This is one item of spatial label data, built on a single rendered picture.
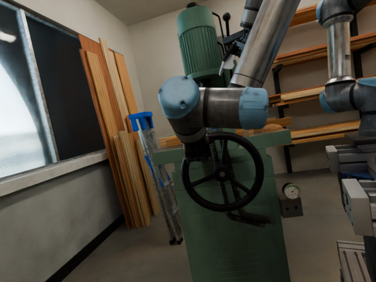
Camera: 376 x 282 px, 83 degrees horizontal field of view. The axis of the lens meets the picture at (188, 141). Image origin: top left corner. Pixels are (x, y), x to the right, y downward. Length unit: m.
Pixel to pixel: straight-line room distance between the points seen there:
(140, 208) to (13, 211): 1.12
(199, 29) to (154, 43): 2.72
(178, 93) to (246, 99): 0.11
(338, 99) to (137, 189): 1.90
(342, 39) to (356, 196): 0.78
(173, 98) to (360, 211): 0.48
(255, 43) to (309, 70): 3.03
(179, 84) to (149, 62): 3.36
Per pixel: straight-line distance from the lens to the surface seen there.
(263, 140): 0.96
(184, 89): 0.38
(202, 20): 1.10
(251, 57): 0.52
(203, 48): 1.06
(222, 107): 0.38
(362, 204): 0.63
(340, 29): 1.24
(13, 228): 1.86
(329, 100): 1.17
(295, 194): 0.98
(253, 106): 0.38
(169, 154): 0.96
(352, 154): 1.10
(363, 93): 1.12
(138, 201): 2.42
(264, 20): 0.54
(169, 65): 3.61
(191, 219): 1.03
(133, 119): 1.87
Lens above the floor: 1.01
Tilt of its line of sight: 5 degrees down
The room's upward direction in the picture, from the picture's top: 11 degrees counter-clockwise
